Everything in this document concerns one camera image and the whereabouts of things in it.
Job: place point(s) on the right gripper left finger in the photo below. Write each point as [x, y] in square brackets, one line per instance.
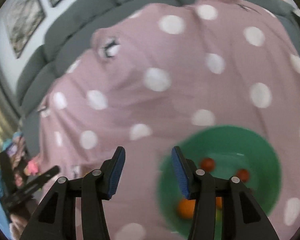
[54, 217]

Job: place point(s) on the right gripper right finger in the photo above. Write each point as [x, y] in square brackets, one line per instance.
[242, 216]

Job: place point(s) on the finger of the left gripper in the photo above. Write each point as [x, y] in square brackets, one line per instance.
[14, 196]

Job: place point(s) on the smaller orange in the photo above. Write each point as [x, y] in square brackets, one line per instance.
[219, 203]

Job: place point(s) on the large orange with stem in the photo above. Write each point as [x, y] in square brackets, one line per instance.
[185, 209]

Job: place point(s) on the large red tomato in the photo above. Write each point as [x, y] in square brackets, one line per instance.
[207, 164]

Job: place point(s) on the green mango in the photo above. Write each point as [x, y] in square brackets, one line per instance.
[218, 216]

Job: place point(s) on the pile of plush toys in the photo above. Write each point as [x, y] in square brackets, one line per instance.
[19, 159]

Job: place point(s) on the pink polka dot blanket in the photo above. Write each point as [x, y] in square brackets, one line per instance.
[161, 75]

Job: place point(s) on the grey sofa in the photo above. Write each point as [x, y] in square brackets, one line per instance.
[69, 35]

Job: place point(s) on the framed wall picture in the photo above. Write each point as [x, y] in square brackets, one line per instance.
[22, 19]

